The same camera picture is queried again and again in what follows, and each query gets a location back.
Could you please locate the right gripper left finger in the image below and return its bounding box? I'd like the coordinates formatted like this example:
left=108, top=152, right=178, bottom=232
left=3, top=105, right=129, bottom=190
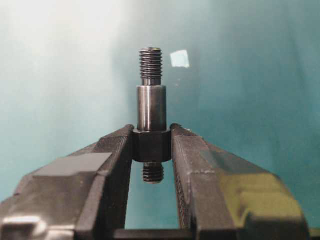
left=0, top=125, right=134, bottom=240

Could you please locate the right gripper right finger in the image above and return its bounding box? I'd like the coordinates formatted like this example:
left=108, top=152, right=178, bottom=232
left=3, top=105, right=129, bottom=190
left=171, top=124, right=310, bottom=240

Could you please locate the dark threaded metal shaft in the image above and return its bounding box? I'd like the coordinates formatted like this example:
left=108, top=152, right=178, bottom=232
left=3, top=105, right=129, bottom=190
left=133, top=47, right=171, bottom=184

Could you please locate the teal table cloth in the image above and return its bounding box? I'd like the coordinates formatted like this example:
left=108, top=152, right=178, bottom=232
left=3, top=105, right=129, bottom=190
left=0, top=0, right=320, bottom=227

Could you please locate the small white tape square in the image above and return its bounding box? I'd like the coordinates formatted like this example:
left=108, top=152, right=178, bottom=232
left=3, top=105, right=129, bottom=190
left=170, top=49, right=190, bottom=68

